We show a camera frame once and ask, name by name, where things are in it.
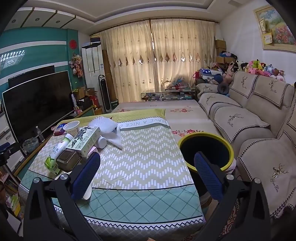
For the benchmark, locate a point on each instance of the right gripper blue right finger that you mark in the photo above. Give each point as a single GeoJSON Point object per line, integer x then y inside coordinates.
{"type": "Point", "coordinates": [211, 176]}

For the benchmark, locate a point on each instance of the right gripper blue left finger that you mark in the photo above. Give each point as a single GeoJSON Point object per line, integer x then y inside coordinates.
{"type": "Point", "coordinates": [82, 176]}

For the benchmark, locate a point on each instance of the clear plastic cup container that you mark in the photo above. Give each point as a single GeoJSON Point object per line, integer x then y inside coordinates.
{"type": "Point", "coordinates": [67, 160]}

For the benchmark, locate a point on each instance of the green tea carton box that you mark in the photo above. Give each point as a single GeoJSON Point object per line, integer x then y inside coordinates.
{"type": "Point", "coordinates": [84, 140]}

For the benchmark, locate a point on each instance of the small white pill bottle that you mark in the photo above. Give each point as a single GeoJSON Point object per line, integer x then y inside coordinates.
{"type": "Point", "coordinates": [101, 143]}

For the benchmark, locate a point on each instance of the green white drink bottle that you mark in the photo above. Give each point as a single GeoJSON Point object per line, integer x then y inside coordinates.
{"type": "Point", "coordinates": [51, 160]}

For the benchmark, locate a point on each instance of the white instant noodle bowl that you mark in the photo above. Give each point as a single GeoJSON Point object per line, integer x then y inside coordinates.
{"type": "Point", "coordinates": [72, 128]}

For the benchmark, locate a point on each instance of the white foam mesh sheet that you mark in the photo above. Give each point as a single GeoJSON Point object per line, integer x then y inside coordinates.
{"type": "Point", "coordinates": [109, 129]}

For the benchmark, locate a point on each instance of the yellow rimmed black trash bin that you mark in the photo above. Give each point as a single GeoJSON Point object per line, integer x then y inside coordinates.
{"type": "Point", "coordinates": [216, 149]}

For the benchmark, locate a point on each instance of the red tissue tray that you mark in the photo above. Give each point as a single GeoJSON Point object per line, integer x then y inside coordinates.
{"type": "Point", "coordinates": [59, 131]}

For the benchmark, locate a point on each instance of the blue tissue pack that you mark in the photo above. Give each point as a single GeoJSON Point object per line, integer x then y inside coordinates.
{"type": "Point", "coordinates": [61, 125]}

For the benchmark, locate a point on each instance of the patterned green yellow tablecloth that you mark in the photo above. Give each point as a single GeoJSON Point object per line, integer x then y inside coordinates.
{"type": "Point", "coordinates": [143, 189]}

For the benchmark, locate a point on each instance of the clear water bottle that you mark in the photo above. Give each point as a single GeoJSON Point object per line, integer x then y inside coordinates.
{"type": "Point", "coordinates": [40, 135]}

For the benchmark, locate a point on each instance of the glass ashtray bowl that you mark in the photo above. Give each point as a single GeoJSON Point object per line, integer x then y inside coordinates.
{"type": "Point", "coordinates": [30, 145]}

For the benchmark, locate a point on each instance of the floral beige daybed cover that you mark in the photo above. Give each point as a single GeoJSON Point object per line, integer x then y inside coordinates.
{"type": "Point", "coordinates": [184, 116]}

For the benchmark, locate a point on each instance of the beige sofa with covers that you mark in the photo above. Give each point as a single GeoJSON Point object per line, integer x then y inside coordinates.
{"type": "Point", "coordinates": [257, 118]}

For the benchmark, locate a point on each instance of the black tower fan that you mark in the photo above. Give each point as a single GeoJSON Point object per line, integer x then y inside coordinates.
{"type": "Point", "coordinates": [104, 93]}

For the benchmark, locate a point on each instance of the large black television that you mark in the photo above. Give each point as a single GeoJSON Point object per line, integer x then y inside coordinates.
{"type": "Point", "coordinates": [38, 103]}

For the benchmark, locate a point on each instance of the glass low table with clutter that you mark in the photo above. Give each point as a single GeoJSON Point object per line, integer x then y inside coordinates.
{"type": "Point", "coordinates": [168, 94]}

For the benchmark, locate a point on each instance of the pile of plush toys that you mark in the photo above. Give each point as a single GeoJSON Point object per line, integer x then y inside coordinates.
{"type": "Point", "coordinates": [256, 67]}

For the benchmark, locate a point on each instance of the cream embroidered curtains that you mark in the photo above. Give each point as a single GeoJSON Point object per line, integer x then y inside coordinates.
{"type": "Point", "coordinates": [150, 55]}

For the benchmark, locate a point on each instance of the framed flower painting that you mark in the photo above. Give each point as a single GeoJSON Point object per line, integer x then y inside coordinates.
{"type": "Point", "coordinates": [275, 34]}

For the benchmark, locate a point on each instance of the artificial flower wall decoration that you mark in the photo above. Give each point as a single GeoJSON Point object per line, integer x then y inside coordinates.
{"type": "Point", "coordinates": [76, 65]}

